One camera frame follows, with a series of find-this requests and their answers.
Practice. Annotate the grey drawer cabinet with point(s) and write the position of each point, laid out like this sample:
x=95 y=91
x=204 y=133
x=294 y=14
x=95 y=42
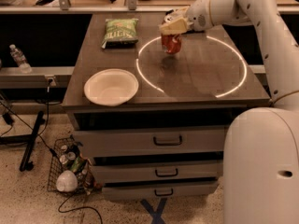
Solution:
x=207 y=84

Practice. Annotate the grey window rail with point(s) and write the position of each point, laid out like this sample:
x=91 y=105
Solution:
x=91 y=5

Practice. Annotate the white paper bowl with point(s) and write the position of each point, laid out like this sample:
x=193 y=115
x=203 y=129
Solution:
x=111 y=87

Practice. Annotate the drawer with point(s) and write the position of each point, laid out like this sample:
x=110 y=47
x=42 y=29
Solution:
x=157 y=171
x=165 y=190
x=140 y=142

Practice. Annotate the red coke can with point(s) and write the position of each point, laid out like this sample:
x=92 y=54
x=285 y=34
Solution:
x=171 y=43

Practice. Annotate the white round object in basket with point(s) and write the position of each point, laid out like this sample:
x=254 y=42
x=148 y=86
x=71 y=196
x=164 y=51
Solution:
x=66 y=181

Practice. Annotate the clear plastic water bottle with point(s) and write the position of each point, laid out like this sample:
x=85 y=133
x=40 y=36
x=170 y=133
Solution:
x=20 y=59

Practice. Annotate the bottom drawer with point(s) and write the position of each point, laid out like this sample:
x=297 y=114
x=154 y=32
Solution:
x=165 y=190

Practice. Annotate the green jalapeno chip bag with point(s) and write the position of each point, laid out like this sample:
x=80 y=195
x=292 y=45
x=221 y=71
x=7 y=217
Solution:
x=120 y=32

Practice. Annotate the top drawer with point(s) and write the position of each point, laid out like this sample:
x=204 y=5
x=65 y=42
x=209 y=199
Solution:
x=140 y=142

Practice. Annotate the blue chip bag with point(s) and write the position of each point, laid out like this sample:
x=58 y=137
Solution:
x=170 y=15

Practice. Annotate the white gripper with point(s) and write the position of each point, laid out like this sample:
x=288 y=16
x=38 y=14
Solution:
x=198 y=19

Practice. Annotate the wall power outlet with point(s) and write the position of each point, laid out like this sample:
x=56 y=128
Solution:
x=52 y=81

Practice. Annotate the black wire basket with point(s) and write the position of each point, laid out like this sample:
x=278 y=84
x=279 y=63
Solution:
x=68 y=157

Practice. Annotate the middle drawer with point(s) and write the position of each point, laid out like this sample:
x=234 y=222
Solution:
x=157 y=171

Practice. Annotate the black table leg stand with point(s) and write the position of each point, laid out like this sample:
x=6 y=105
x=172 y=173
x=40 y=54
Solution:
x=28 y=139

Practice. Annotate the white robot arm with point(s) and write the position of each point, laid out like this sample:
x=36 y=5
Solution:
x=261 y=150

